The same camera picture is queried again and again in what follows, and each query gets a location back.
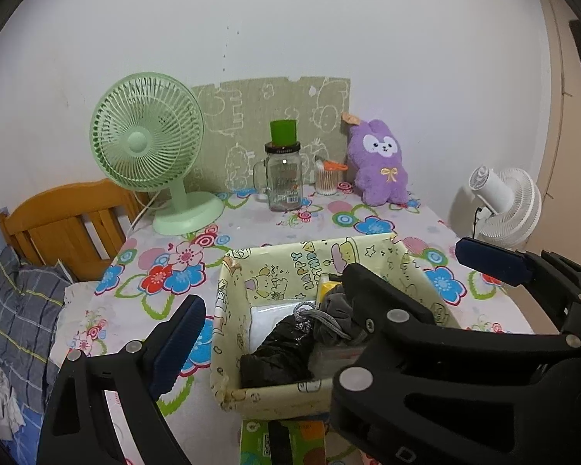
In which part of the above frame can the grey scrunchie bundle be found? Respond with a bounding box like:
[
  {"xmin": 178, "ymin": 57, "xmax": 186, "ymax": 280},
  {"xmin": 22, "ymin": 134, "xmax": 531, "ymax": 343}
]
[{"xmin": 294, "ymin": 283, "xmax": 367, "ymax": 346}]

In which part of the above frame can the black plastic bag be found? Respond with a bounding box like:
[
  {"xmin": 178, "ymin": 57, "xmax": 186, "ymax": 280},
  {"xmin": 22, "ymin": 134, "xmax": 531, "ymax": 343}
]
[{"xmin": 240, "ymin": 315, "xmax": 316, "ymax": 388}]

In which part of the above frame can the yellow bear tissue pack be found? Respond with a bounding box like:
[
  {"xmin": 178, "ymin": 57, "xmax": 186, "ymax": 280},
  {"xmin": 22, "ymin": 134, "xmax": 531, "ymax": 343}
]
[{"xmin": 316, "ymin": 273, "xmax": 342, "ymax": 303}]

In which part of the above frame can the yellow cartoon storage box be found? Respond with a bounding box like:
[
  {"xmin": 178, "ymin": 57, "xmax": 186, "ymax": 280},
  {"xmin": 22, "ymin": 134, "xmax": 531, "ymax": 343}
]
[{"xmin": 211, "ymin": 233, "xmax": 459, "ymax": 420}]

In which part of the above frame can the blue bed sheet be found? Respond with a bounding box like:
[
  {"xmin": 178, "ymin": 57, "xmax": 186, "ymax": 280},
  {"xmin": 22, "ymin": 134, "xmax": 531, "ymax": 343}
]
[{"xmin": 0, "ymin": 245, "xmax": 50, "ymax": 465}]

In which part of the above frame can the white crumpled cloth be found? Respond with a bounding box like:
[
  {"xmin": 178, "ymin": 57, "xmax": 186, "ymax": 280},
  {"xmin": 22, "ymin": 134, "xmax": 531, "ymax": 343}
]
[{"xmin": 0, "ymin": 366, "xmax": 25, "ymax": 441}]

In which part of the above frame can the white standing fan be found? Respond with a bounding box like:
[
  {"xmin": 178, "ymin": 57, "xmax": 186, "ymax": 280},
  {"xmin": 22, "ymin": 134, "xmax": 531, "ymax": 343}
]
[{"xmin": 448, "ymin": 165, "xmax": 543, "ymax": 249}]

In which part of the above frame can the grey plaid pillow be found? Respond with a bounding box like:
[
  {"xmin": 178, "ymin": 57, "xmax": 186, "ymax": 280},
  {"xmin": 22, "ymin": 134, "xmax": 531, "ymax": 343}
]
[{"xmin": 0, "ymin": 246, "xmax": 71, "ymax": 413}]

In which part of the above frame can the floral tablecloth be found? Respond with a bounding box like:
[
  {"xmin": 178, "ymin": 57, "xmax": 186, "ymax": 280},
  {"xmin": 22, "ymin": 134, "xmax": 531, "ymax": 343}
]
[{"xmin": 50, "ymin": 189, "xmax": 530, "ymax": 464}]

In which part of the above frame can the cotton swab jar orange lid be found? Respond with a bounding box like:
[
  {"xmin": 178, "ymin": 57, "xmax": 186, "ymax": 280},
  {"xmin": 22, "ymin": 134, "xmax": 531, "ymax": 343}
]
[{"xmin": 315, "ymin": 155, "xmax": 348, "ymax": 195}]

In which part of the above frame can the purple plush bunny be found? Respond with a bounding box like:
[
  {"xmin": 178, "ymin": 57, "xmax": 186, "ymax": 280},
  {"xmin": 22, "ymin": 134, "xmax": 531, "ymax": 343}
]
[{"xmin": 347, "ymin": 119, "xmax": 409, "ymax": 206}]

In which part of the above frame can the glass mason jar mug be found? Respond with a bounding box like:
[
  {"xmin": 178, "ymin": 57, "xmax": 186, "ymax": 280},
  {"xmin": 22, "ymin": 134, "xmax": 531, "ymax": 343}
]
[{"xmin": 253, "ymin": 142, "xmax": 303, "ymax": 212}]

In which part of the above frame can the green cup on jar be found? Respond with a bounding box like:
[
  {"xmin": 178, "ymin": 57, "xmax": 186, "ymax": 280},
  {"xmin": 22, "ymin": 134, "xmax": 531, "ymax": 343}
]
[{"xmin": 270, "ymin": 120, "xmax": 298, "ymax": 147}]

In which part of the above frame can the green desk fan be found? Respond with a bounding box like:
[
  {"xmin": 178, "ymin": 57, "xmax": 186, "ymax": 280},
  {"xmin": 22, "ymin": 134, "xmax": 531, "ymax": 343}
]
[{"xmin": 89, "ymin": 72, "xmax": 223, "ymax": 235}]

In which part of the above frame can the patterned cardboard panel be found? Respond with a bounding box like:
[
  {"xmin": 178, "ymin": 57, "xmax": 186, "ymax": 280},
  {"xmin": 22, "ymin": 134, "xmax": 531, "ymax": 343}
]
[{"xmin": 188, "ymin": 76, "xmax": 352, "ymax": 195}]

